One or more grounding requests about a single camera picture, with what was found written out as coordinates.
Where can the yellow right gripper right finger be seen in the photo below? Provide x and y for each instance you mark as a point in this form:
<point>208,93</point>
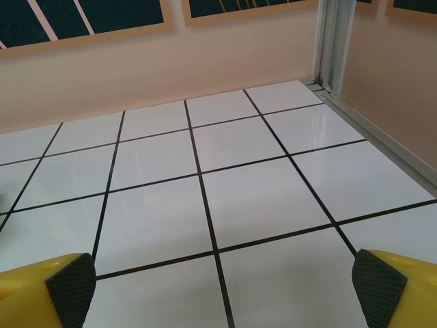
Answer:
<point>409,294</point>

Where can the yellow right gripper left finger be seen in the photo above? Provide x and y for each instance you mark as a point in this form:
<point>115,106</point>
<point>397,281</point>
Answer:
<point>24,294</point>

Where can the aluminium side rail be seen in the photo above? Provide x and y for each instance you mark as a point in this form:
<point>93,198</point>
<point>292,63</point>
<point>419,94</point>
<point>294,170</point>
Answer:
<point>375,136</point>

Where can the aluminium corner post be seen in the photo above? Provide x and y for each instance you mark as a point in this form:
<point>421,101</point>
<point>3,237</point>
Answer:
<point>333,41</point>

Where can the wall panel pink flowers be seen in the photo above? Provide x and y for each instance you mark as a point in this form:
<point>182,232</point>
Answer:
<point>68,17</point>

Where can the wall panel pink fern leaves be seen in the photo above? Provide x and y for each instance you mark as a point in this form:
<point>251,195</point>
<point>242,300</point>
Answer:
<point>416,3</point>

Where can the wall panel orange oval fern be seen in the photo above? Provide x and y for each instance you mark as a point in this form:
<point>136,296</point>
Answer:
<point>367,4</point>

